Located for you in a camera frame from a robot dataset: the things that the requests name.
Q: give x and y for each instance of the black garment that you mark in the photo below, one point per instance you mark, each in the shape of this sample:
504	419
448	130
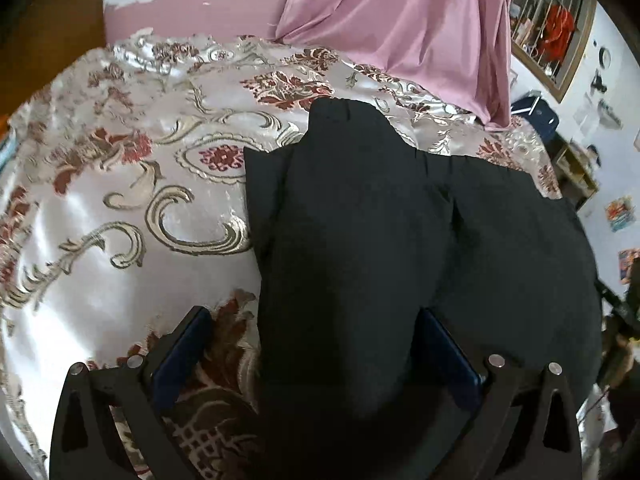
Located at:
370	240

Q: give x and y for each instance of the pink curtain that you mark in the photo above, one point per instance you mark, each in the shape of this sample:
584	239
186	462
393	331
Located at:
410	30

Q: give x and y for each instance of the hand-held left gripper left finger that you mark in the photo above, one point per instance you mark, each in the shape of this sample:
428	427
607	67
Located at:
182	355

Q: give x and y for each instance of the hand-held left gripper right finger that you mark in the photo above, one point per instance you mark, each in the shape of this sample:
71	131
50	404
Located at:
447	350

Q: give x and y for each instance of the round wall clock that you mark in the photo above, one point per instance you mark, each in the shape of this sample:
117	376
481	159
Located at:
604	57

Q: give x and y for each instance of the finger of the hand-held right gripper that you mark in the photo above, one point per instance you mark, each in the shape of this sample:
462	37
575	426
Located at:
612	300

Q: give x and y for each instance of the wooden shelf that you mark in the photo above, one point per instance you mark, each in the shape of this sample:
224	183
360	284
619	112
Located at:
575	175

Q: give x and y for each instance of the brown wooden headboard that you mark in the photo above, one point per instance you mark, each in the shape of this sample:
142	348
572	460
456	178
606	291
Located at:
50	35

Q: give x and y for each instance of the wooden framed barred window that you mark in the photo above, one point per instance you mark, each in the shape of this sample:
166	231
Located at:
550	35

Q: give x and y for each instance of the red hanging cloth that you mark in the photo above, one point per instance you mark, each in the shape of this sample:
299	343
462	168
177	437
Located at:
556	35

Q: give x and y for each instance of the floral satin bedspread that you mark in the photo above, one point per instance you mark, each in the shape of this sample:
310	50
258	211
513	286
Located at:
125	200

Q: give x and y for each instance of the person's right hand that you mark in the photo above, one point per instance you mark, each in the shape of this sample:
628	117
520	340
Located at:
620	355

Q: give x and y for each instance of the small colourful wall poster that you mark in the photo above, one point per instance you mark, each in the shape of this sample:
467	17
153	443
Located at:
620	215
629	265

